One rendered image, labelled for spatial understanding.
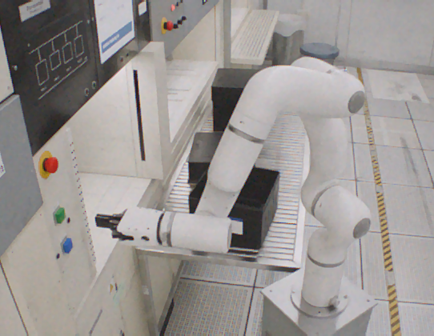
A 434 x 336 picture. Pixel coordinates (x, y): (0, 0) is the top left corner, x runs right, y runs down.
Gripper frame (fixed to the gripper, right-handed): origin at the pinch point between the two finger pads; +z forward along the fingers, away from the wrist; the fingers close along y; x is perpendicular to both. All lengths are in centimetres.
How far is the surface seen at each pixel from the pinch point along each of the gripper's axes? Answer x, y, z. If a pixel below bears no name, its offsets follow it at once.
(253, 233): -37, 48, -32
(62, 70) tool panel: 33.4, 14.0, 12.3
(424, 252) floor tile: -120, 148, -127
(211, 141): -34, 106, -4
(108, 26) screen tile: 36, 44, 12
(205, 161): -34, 89, -5
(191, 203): -29, 51, -9
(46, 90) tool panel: 31.8, 5.7, 12.3
